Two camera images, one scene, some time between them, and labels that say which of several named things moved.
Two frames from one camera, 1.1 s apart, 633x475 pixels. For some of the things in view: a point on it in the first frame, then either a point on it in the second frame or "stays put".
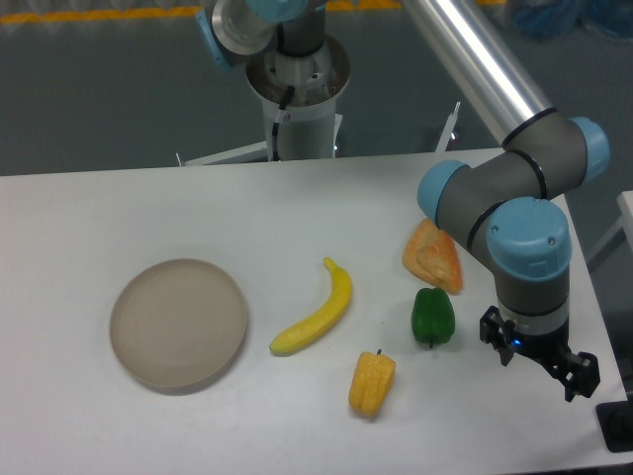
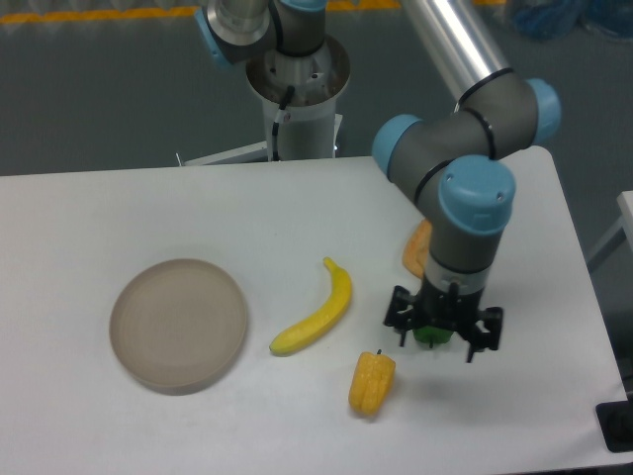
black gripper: (578, 373) → (452, 311)
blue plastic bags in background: (548, 19) stays put
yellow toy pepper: (371, 382) stays put
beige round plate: (178, 325) stays put
